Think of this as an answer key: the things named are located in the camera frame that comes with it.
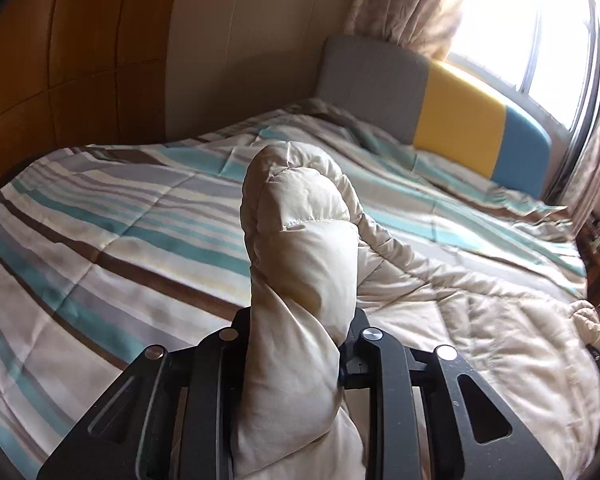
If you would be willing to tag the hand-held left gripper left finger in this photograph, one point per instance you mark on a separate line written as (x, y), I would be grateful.
(225, 355)

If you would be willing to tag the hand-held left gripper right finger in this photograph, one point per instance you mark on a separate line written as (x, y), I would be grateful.
(365, 355)

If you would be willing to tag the beige quilted down jacket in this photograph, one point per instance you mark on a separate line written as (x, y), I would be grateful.
(300, 260)

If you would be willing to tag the striped bed blanket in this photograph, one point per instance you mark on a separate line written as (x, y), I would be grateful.
(105, 240)

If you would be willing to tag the grey yellow blue headboard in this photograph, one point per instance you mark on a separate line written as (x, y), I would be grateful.
(455, 120)

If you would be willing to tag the wooden wardrobe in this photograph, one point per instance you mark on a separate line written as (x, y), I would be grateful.
(80, 60)

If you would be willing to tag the window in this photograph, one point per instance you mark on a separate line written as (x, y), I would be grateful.
(520, 35)

